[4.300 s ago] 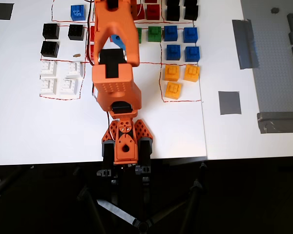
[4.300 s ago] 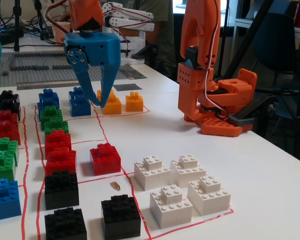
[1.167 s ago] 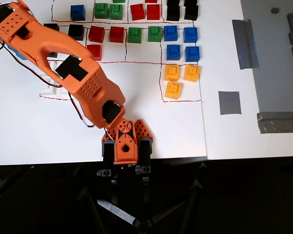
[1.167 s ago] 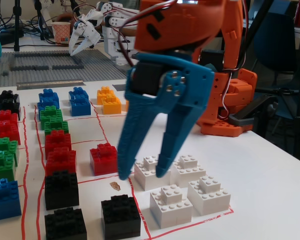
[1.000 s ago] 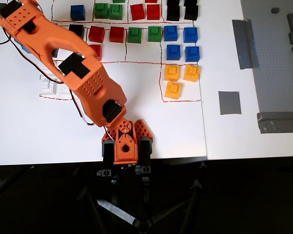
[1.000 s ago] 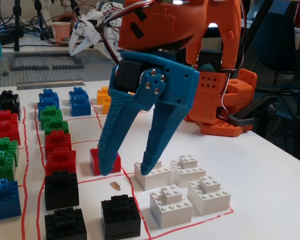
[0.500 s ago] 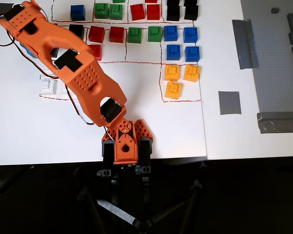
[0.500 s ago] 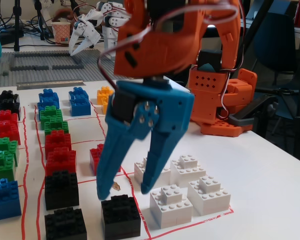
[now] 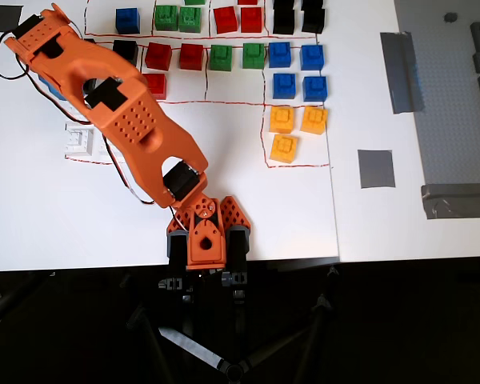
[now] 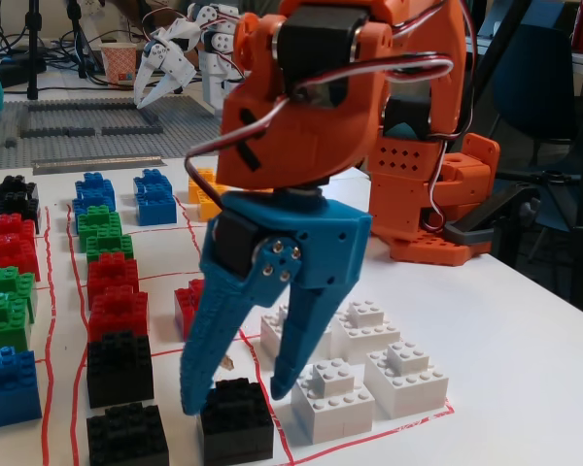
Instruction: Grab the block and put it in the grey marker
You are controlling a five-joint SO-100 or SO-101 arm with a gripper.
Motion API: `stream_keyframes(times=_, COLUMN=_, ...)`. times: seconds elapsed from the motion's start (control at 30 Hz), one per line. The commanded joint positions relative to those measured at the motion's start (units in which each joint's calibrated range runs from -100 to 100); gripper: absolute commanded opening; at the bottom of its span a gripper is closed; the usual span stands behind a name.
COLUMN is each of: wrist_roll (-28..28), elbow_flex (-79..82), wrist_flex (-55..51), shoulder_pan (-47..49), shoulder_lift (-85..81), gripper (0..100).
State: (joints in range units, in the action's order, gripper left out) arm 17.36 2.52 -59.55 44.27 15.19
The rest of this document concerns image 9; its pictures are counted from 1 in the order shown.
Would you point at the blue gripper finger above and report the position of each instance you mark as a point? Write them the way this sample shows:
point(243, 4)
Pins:
point(52, 90)

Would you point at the orange robot base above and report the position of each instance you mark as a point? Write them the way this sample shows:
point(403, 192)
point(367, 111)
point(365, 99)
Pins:
point(206, 244)

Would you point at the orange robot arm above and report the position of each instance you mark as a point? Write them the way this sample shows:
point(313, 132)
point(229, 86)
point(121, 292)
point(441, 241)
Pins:
point(136, 124)

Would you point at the blue brick block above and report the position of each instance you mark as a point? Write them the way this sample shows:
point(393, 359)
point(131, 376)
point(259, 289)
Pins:
point(128, 21)
point(280, 54)
point(284, 86)
point(312, 57)
point(314, 88)

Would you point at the red brick block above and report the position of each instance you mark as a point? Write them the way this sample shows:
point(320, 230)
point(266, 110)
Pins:
point(191, 56)
point(226, 19)
point(248, 2)
point(251, 20)
point(158, 56)
point(158, 84)

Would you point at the green brick block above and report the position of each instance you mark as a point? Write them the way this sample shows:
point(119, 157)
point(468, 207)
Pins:
point(166, 18)
point(190, 18)
point(194, 2)
point(221, 57)
point(253, 56)

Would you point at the yellow brick block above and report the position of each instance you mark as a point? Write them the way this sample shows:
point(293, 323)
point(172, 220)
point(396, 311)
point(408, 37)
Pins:
point(314, 119)
point(281, 119)
point(284, 148)

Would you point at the square grey tape marker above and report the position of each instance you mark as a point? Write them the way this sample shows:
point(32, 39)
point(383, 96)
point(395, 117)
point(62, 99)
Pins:
point(377, 169)

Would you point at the black tape patch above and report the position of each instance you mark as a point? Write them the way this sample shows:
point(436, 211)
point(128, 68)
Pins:
point(0, 18)

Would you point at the black grey table clamp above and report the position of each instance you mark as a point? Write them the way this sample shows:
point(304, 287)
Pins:
point(238, 244)
point(178, 250)

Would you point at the black stand leg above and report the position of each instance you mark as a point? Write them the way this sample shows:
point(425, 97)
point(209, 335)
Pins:
point(4, 306)

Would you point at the black tripod stand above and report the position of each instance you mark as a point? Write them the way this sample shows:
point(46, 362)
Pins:
point(192, 348)

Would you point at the long grey tape strip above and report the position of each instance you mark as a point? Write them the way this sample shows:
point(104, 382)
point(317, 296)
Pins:
point(402, 72)

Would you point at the grey studded baseplate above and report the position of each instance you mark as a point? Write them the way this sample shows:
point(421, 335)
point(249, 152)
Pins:
point(448, 120)

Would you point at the small dark grey lump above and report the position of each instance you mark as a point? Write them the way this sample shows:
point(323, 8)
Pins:
point(450, 17)

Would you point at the wide grey tape strip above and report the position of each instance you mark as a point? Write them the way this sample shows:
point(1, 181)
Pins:
point(460, 201)

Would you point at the short grey brick bar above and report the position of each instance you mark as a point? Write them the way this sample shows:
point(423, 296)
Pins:
point(479, 63)

